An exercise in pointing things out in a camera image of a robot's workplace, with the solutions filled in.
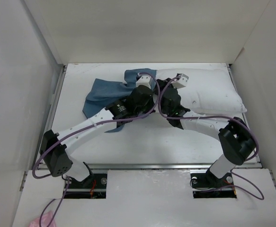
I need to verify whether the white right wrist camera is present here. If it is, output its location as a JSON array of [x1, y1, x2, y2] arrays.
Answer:
[[171, 73, 189, 89]]

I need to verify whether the aluminium front rail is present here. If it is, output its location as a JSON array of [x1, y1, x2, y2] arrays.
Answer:
[[37, 162, 263, 170]]

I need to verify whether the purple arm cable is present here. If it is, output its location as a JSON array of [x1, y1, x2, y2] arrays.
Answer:
[[158, 76, 264, 201], [32, 72, 160, 227]]

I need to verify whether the white pillow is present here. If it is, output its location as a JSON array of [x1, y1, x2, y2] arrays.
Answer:
[[156, 69, 247, 116]]

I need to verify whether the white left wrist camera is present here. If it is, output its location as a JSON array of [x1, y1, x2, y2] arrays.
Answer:
[[136, 74, 153, 89]]

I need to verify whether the pink plastic bag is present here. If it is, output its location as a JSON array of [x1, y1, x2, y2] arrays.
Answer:
[[28, 211, 56, 227]]

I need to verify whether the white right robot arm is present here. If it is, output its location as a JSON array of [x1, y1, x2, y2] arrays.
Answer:
[[156, 76, 258, 189]]

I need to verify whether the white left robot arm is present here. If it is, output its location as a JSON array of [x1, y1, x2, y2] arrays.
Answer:
[[40, 85, 155, 188]]

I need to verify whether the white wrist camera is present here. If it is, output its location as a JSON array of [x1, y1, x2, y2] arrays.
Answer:
[[171, 73, 189, 89], [136, 74, 153, 89]]

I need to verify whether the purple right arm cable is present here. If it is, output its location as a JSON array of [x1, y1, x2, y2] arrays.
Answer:
[[158, 76, 264, 201]]

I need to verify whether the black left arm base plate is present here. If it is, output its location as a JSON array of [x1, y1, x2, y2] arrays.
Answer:
[[64, 173, 107, 199]]

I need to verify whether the blue fabric pillowcase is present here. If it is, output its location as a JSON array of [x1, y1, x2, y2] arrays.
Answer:
[[81, 68, 158, 133]]

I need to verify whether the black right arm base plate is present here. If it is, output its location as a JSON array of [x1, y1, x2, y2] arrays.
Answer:
[[190, 171, 237, 199]]

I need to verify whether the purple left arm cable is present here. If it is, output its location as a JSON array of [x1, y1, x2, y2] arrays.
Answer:
[[32, 72, 160, 227]]

